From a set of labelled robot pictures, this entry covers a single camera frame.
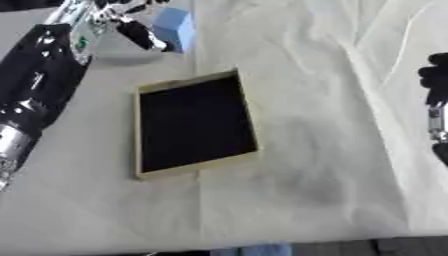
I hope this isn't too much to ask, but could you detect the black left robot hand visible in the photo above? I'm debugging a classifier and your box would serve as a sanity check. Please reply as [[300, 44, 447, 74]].
[[91, 0, 179, 53]]

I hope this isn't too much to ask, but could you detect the pale blue object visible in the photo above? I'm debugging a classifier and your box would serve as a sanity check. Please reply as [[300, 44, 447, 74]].
[[208, 243, 294, 256]]

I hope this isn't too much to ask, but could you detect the tan cardboard box black inside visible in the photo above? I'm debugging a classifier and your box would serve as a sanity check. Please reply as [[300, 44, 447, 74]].
[[131, 67, 263, 181]]

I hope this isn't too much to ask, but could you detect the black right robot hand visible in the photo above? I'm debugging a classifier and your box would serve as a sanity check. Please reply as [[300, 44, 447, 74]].
[[416, 51, 448, 168]]

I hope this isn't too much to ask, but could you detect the light blue block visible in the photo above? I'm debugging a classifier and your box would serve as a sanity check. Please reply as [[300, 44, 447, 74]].
[[150, 7, 198, 55]]

